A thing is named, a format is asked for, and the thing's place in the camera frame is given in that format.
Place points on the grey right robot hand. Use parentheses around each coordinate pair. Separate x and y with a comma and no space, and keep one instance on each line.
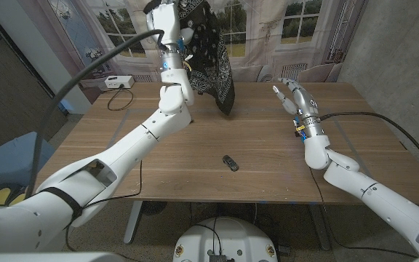
(306,103)

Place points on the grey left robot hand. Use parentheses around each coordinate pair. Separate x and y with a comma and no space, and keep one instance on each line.
(166,22)

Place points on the black paisley bandana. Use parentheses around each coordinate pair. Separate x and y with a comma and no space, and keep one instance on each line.
(209,54)

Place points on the small black remote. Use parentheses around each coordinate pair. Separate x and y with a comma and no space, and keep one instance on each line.
(230,163)

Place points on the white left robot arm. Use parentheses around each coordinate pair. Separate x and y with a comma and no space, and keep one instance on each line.
(140,142)

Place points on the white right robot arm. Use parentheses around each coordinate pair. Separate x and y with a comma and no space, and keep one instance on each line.
(377,196)

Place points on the white power box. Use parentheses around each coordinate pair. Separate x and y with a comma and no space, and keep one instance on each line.
(119,82)

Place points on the printed window backdrop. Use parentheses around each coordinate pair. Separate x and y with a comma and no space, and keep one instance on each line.
(267,36)

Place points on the grey table leg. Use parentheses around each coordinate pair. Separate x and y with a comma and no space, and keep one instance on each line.
(318,225)

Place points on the grey power adapter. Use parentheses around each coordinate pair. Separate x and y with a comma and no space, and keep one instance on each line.
(284,249)

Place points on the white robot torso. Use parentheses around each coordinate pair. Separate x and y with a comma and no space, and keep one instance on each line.
(225,242)

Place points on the black round floor object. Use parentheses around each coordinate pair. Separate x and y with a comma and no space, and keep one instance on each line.
(153,207)

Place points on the white table leg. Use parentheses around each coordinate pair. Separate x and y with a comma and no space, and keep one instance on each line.
(132,222)

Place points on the yellow black floor object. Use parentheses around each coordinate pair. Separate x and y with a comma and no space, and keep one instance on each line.
(0,196)

